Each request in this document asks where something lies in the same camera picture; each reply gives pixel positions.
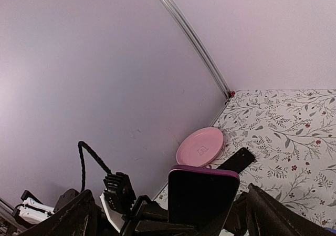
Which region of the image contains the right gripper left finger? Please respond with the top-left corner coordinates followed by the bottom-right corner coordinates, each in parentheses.
top-left (21, 190), bottom-right (98, 236)

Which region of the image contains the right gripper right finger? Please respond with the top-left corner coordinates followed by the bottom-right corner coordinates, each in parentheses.
top-left (246, 183), bottom-right (335, 236)

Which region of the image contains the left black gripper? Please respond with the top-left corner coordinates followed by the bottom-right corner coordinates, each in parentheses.
top-left (123, 195), bottom-right (198, 235)

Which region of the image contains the pink phone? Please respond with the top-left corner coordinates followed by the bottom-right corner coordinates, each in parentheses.
top-left (167, 165), bottom-right (240, 228)

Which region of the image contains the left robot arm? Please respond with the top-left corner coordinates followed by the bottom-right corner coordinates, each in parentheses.
top-left (13, 187), bottom-right (197, 235)

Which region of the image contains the black phone face down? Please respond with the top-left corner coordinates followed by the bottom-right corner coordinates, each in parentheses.
top-left (217, 147), bottom-right (256, 173)

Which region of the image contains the floral table mat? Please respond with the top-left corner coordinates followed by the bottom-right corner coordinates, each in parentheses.
top-left (153, 88), bottom-right (336, 231)

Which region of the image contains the pink round dish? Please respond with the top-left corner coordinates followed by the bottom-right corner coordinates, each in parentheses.
top-left (176, 127), bottom-right (224, 167)

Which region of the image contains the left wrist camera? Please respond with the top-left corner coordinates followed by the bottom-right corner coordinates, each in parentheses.
top-left (100, 172), bottom-right (136, 233)

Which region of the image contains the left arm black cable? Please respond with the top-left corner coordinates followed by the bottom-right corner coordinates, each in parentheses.
top-left (77, 140), bottom-right (112, 192)

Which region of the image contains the left aluminium frame post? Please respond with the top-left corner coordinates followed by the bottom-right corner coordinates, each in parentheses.
top-left (159, 0), bottom-right (231, 99)

